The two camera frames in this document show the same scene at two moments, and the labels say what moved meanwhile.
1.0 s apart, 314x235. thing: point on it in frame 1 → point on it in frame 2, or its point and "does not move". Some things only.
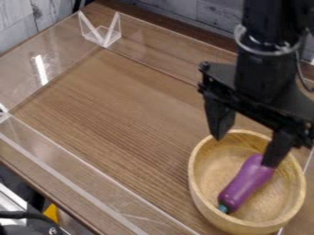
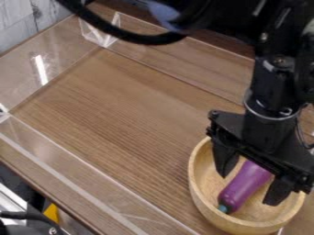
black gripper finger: [221, 117] → [226, 158]
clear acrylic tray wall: [95, 201] does not move
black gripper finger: [280, 146] → [277, 191]
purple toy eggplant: [253, 176] does not move
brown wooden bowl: [217, 162] does not move
